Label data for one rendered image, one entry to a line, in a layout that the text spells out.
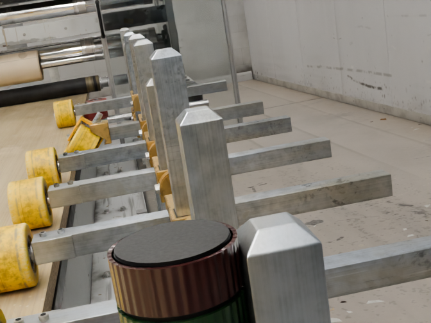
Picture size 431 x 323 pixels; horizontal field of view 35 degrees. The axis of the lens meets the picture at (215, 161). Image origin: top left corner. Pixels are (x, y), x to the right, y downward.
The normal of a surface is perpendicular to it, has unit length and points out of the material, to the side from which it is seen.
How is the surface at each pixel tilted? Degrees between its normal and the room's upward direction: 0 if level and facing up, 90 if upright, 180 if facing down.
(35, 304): 0
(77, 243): 90
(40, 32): 90
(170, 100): 90
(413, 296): 0
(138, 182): 90
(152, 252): 0
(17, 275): 103
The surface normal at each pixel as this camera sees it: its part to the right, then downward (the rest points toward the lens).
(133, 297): -0.58, 0.27
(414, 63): -0.96, 0.19
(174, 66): 0.15, 0.21
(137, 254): -0.15, -0.96
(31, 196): 0.05, -0.35
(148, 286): -0.33, 0.27
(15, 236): -0.03, -0.65
